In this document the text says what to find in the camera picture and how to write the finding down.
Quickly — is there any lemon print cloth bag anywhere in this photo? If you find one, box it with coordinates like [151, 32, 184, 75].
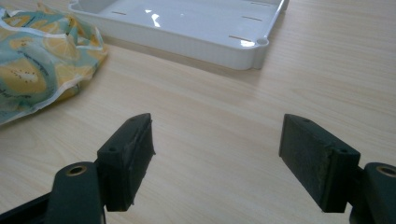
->
[0, 2, 110, 126]

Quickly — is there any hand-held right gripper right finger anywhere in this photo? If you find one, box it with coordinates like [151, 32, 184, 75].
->
[278, 113, 362, 214]

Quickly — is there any white plastic tray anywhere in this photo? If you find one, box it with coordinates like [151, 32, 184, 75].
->
[67, 0, 290, 71]

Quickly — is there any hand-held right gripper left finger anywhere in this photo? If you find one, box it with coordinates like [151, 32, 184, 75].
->
[94, 112, 156, 213]

